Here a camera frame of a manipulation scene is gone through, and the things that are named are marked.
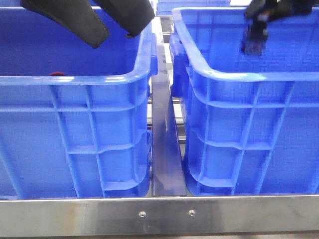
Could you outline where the blue plastic target bin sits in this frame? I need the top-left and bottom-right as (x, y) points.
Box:
(170, 7), (319, 196)

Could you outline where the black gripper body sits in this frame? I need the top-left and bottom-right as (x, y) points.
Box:
(245, 0), (319, 22)

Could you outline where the red mushroom push button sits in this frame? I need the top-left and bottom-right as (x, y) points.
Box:
(50, 72), (65, 76)

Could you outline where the blue plastic bin with buttons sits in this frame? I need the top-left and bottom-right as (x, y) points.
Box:
(0, 6), (158, 200)

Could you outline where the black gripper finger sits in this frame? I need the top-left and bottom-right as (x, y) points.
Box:
(20, 0), (110, 49)
(94, 0), (155, 37)

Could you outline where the blue bin back centre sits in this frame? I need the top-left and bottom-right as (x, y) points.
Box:
(157, 0), (231, 15)

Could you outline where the yellow mushroom push button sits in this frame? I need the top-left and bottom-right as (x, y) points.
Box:
(241, 17), (268, 56)

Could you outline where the stainless steel front rail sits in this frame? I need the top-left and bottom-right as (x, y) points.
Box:
(0, 195), (319, 237)

